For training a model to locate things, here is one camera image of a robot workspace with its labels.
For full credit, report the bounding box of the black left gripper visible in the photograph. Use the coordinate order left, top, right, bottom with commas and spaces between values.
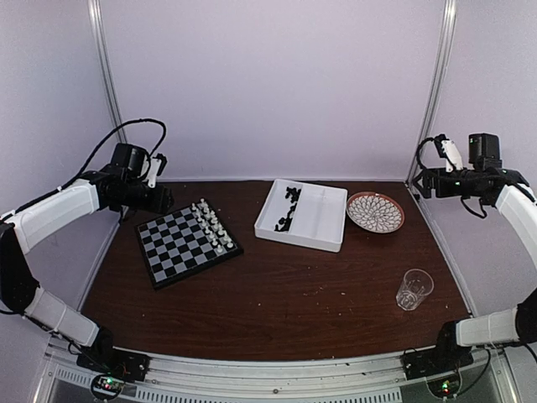
115, 179, 173, 214

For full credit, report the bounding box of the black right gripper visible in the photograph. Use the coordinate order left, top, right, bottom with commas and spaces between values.
412, 166, 483, 198

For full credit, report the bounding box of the black white chess board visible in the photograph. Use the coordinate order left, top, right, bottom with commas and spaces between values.
135, 201, 243, 290

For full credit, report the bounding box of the white plastic compartment tray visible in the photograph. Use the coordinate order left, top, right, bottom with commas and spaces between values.
254, 179, 347, 253

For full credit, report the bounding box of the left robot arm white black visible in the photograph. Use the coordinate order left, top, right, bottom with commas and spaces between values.
1, 144, 174, 373

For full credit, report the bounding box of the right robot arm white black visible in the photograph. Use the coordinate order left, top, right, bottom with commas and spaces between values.
412, 133, 536, 371

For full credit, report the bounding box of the white chess pieces row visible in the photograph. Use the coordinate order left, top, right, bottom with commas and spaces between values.
188, 198, 236, 254

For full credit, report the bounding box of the black chess pieces pile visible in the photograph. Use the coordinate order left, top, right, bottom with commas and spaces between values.
274, 186, 301, 233

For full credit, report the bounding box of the patterned ceramic plate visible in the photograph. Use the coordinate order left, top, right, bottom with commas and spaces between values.
346, 191, 405, 234

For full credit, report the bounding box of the clear drinking glass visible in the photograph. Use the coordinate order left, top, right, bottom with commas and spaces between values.
396, 269, 435, 311

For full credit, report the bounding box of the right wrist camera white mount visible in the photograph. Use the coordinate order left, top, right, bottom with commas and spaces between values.
434, 133, 464, 173

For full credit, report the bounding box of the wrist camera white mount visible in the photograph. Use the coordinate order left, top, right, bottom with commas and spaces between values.
145, 154, 168, 188
434, 133, 464, 173

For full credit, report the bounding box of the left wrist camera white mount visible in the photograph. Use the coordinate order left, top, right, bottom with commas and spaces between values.
145, 154, 168, 188

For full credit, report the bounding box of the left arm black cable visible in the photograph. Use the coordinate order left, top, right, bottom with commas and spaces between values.
62, 118, 168, 186

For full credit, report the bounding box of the right aluminium frame post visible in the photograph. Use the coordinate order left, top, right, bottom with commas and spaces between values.
405, 0, 457, 186

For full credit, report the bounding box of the aluminium frame post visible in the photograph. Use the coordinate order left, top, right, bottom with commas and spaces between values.
87, 0, 123, 127
405, 0, 457, 186

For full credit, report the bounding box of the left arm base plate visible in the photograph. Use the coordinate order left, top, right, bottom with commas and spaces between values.
76, 349, 150, 383

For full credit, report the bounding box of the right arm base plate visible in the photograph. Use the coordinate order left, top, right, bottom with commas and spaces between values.
401, 348, 474, 380

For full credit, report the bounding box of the left aluminium frame post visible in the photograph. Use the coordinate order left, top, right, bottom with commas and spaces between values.
87, 0, 123, 127

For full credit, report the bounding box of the front aluminium rail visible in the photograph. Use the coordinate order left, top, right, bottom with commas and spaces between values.
41, 331, 513, 403

